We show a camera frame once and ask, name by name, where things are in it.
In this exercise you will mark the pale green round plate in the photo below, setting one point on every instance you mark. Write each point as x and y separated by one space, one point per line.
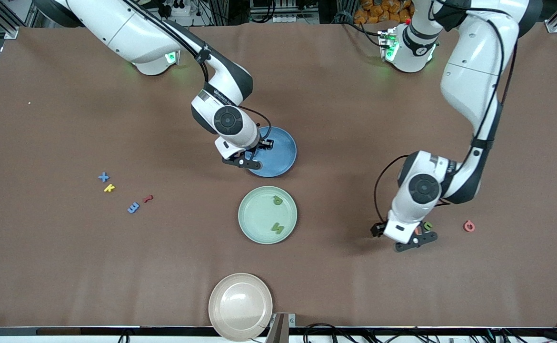
259 214

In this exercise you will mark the pink foam letter G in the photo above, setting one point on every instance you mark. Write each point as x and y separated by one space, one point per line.
469 226

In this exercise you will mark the blue foam letter E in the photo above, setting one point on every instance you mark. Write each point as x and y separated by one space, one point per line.
133 207

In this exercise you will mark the pile of orange objects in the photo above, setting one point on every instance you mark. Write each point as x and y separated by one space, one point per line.
383 12

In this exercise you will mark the grey metal mount bracket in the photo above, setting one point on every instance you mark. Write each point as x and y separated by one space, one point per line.
281 328

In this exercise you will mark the white power strip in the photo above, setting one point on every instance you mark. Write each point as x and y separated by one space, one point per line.
178 7

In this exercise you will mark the blue round plate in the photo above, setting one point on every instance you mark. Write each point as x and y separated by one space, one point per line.
283 159

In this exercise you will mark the green foam letter N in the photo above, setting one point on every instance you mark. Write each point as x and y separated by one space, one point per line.
277 229

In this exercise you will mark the beige round plate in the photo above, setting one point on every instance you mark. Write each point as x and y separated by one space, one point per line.
240 307

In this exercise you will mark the black table edge rail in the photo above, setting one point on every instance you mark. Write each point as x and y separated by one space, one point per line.
116 330

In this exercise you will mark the green foam letter P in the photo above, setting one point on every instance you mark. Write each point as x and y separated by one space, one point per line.
277 200

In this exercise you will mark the small red foam letter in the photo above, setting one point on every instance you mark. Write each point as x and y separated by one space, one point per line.
148 198

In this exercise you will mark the yellow foam letter K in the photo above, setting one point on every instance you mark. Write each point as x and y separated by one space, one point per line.
109 187

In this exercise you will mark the blue foam plus sign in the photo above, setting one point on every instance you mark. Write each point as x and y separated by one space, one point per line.
103 177

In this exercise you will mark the brown table cover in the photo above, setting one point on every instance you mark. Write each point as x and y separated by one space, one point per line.
316 95

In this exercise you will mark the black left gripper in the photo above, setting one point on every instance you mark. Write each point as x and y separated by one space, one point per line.
378 230

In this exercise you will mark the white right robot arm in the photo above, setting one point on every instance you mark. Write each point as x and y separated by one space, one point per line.
126 28

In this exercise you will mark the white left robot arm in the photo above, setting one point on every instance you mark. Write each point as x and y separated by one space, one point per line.
469 81

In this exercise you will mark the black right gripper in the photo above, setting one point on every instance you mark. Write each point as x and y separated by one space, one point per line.
263 143

